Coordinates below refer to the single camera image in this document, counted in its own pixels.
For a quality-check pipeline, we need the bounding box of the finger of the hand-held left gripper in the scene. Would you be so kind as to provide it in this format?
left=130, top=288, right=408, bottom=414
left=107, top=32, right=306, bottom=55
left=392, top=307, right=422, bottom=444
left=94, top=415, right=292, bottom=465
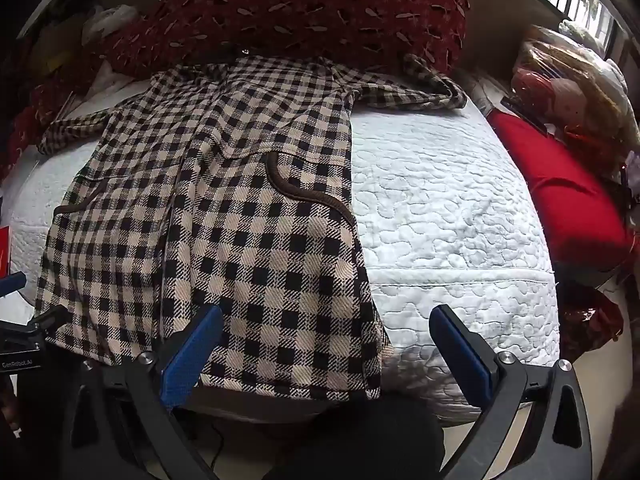
left=0, top=272, right=27, bottom=297
left=27, top=305, right=68, bottom=333

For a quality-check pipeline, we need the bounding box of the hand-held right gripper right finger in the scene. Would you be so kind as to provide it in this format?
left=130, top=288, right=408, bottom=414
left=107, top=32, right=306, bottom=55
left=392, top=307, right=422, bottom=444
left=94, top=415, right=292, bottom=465
left=429, top=304, right=606, bottom=480

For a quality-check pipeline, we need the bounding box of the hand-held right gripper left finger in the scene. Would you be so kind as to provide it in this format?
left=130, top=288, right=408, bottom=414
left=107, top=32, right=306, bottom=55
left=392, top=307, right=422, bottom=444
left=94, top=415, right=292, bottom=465
left=60, top=304, right=226, bottom=480

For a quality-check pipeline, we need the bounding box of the black and beige plaid coat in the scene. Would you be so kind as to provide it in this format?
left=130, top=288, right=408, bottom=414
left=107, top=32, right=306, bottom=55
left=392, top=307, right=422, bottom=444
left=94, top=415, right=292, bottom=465
left=35, top=55, right=468, bottom=403

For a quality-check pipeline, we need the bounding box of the dark red patterned bag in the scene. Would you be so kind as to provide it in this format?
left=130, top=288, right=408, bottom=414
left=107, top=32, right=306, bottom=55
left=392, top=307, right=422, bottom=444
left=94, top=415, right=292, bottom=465
left=560, top=285, right=626, bottom=361

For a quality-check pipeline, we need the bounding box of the white quilted bed cover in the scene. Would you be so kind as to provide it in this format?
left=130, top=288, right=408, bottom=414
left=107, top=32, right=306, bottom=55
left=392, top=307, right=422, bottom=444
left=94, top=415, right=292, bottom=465
left=7, top=70, right=561, bottom=423

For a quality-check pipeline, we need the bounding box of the red printed cloth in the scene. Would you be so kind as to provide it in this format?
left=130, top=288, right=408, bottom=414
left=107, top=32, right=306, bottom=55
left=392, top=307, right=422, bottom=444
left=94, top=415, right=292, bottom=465
left=0, top=75, right=76, bottom=181

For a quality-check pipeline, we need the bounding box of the white plastic bag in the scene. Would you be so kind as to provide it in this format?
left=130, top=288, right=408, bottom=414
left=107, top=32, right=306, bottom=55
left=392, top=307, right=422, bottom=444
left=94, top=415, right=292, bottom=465
left=82, top=5, right=138, bottom=46

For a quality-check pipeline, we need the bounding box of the plastic bag of dolls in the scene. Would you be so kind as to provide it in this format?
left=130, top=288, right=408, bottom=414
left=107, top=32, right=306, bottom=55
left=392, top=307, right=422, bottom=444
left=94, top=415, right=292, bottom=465
left=510, top=25, right=640, bottom=176

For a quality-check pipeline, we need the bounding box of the red patterned pillow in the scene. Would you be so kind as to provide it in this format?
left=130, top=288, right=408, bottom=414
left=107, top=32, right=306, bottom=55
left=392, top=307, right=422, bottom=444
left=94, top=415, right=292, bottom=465
left=97, top=0, right=468, bottom=78

